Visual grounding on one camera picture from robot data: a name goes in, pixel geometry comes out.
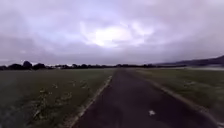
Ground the pale path edge strip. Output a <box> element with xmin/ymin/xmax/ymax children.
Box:
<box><xmin>63</xmin><ymin>74</ymin><xmax>114</xmax><ymax>128</ymax></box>

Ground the green grass field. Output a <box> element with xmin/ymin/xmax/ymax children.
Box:
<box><xmin>0</xmin><ymin>68</ymin><xmax>116</xmax><ymax>128</ymax></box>
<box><xmin>128</xmin><ymin>67</ymin><xmax>224</xmax><ymax>123</ymax></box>

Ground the dark distant hill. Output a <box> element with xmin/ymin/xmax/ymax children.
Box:
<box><xmin>156</xmin><ymin>55</ymin><xmax>224</xmax><ymax>69</ymax></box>

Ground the row of dark trees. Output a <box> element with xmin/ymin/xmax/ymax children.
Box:
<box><xmin>0</xmin><ymin>60</ymin><xmax>168</xmax><ymax>71</ymax></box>

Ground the dark asphalt path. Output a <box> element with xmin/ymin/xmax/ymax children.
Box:
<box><xmin>71</xmin><ymin>68</ymin><xmax>224</xmax><ymax>128</ymax></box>

